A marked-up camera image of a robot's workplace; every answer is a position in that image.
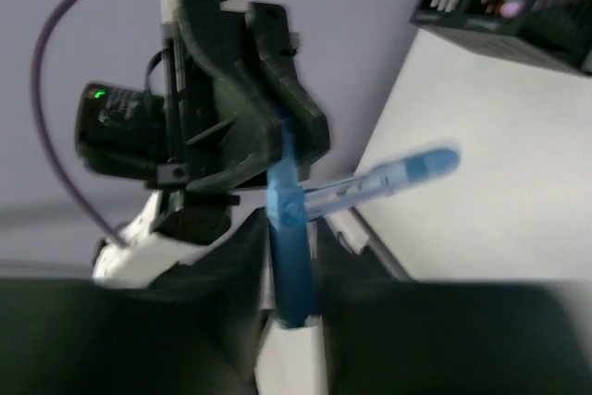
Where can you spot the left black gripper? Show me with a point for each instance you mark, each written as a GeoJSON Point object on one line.
{"type": "Point", "coordinates": [222, 134]}

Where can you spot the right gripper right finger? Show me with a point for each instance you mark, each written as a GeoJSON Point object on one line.
{"type": "Point", "coordinates": [388, 336]}

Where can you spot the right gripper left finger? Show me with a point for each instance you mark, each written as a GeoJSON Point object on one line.
{"type": "Point", "coordinates": [194, 330]}

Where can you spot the blue highlighter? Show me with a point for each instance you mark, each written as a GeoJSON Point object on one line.
{"type": "Point", "coordinates": [290, 208]}

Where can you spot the purple highlighter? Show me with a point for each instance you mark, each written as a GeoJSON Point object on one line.
{"type": "Point", "coordinates": [511, 9]}

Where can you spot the pink highlighter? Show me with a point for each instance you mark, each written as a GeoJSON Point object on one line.
{"type": "Point", "coordinates": [492, 7]}

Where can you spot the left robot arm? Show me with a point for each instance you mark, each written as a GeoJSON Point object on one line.
{"type": "Point", "coordinates": [120, 133]}

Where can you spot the black slotted organizer box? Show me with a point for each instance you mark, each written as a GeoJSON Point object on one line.
{"type": "Point", "coordinates": [550, 34]}

